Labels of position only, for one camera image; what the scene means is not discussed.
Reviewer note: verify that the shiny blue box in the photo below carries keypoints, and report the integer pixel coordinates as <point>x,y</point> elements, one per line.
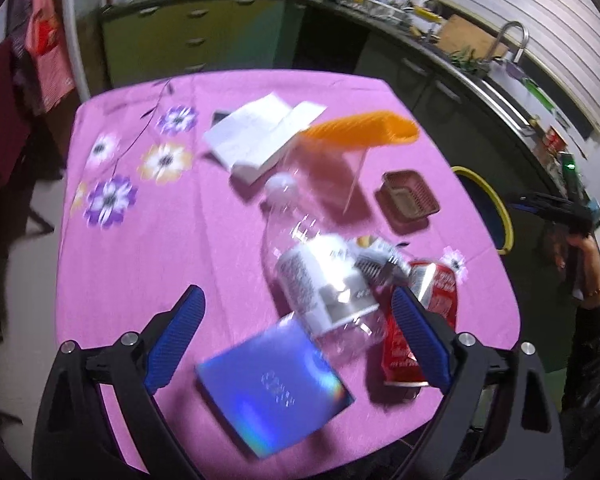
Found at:
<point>272,385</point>

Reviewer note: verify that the dark red hanging cloth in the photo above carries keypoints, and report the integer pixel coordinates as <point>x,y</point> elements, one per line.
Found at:
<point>0,110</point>

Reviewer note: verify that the red patterned hanging cloth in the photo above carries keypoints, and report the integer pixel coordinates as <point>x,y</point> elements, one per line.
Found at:
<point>47,45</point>

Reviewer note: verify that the pink floral tablecloth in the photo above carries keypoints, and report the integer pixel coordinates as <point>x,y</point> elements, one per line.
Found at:
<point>180,240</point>

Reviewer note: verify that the green drawer cabinet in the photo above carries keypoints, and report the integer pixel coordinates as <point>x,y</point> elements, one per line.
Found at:
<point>190,35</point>

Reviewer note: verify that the yellow-rimmed dark bin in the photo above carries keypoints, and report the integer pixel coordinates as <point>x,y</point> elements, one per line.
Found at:
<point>497,205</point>

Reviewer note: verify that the person's right forearm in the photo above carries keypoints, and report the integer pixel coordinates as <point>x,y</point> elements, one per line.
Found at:
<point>592,360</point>

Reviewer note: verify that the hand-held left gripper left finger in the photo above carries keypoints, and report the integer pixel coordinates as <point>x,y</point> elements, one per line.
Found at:
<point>176,340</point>

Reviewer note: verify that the crumpled silver wrapper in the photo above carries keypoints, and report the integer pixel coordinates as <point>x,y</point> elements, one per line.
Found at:
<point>380,260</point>

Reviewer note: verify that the wooden cutting board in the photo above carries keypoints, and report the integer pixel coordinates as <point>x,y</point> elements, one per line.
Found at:
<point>470,35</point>

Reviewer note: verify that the crushed red can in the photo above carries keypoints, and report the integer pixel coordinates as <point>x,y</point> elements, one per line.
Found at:
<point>432,287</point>

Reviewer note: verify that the white metal pole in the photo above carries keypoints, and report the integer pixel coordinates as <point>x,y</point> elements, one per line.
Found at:
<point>72,25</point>

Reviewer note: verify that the small brown plastic basket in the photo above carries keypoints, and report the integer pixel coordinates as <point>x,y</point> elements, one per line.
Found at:
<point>407,197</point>

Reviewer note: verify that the white paper sheets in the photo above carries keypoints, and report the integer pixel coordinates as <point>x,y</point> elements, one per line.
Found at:
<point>252,137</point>

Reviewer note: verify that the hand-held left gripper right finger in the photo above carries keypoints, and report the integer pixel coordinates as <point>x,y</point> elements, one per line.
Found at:
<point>420,342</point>

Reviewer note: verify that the clear thin straw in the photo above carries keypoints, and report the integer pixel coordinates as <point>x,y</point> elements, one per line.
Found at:
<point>355,182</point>

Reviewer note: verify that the metal sink faucet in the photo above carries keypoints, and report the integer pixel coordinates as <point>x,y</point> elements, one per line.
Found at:
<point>512,40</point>

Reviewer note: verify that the clear plastic bottle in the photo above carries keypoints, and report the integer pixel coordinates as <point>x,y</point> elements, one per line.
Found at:
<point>320,280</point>

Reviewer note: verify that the dark kitchen counter cabinets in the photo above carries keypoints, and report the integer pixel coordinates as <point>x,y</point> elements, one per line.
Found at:
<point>430,90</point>

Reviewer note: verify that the person's right hand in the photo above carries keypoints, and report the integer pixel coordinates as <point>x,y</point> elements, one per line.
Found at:
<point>587,265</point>

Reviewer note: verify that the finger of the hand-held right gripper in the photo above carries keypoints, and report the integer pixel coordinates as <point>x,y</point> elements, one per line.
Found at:
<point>526,206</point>

